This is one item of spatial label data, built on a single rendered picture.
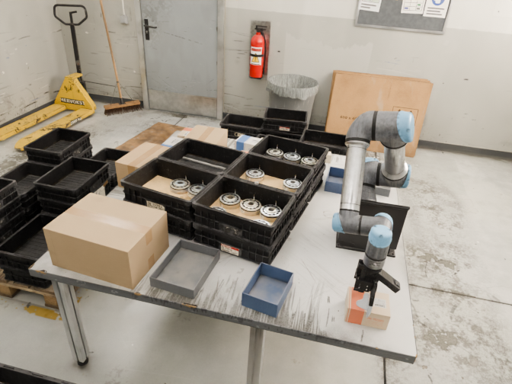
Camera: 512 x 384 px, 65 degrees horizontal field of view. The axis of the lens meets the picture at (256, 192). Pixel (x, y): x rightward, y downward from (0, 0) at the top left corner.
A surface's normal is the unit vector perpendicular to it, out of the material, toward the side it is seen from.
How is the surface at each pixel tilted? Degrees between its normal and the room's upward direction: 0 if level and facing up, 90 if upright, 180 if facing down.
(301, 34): 90
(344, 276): 0
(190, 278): 0
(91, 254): 90
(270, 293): 0
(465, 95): 90
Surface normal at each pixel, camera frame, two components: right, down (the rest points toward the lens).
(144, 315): 0.06, -0.85
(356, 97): -0.20, 0.33
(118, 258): -0.32, 0.48
